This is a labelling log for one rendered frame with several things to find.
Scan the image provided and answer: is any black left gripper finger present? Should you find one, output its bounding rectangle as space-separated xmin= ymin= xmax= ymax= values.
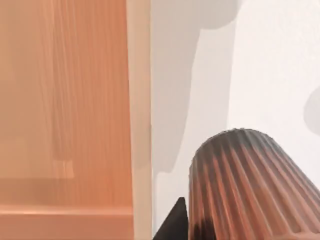
xmin=151 ymin=196 xmax=189 ymax=240

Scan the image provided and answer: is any ribbed brown plant pot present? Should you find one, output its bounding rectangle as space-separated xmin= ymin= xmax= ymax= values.
xmin=187 ymin=127 xmax=320 ymax=240

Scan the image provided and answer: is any wooden cupboard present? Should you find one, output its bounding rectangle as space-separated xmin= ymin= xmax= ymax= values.
xmin=0 ymin=0 xmax=154 ymax=240

